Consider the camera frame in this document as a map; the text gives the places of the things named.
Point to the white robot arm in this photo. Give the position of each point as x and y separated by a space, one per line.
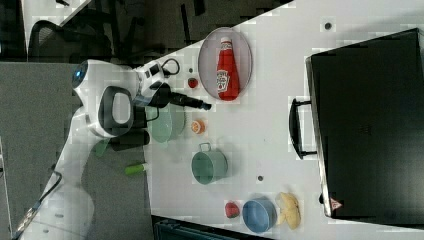
109 93

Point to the blue bowl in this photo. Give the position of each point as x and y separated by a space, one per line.
259 214

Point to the yellow croissant toy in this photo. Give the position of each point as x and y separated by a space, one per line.
289 210

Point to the grey oval plate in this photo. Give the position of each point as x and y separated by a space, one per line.
208 59

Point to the black cylinder mount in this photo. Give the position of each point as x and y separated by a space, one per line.
132 139

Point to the small red strawberry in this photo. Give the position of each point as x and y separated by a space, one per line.
192 82

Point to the large red strawberry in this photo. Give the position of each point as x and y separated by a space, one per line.
232 210

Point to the black toaster oven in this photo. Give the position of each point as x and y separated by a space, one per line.
367 103

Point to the green colander basket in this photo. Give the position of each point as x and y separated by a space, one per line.
165 124

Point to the green mug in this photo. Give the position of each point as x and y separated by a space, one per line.
208 165

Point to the red ketchup bottle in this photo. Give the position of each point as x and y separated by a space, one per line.
227 77

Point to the black office chair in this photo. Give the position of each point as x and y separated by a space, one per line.
50 43

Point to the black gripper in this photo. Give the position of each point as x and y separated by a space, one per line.
163 95

